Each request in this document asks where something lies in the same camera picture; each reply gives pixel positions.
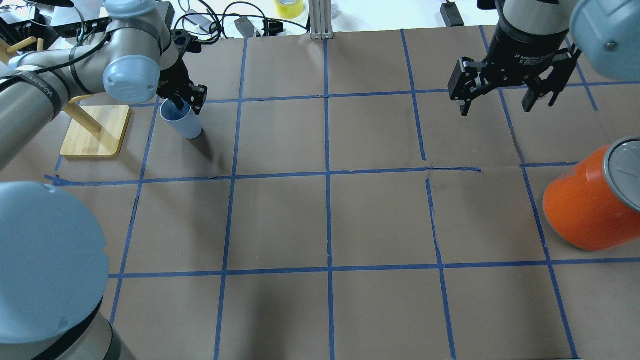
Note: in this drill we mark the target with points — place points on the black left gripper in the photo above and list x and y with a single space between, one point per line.
174 76

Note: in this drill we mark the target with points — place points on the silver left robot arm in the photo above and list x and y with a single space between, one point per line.
54 269

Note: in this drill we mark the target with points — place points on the light blue plastic cup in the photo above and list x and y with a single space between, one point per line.
182 119

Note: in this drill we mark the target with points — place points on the yellow tape roll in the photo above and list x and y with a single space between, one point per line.
289 9

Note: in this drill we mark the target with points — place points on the black power adapter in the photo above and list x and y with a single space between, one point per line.
451 14

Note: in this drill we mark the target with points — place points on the large orange can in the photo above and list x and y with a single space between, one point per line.
595 206

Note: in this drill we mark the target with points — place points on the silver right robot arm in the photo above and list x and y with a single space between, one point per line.
607 31

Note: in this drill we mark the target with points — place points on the wooden mug stand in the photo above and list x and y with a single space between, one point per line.
36 87

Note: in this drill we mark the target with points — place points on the aluminium frame post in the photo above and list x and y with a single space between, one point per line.
320 17

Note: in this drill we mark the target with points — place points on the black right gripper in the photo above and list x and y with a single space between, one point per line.
522 50

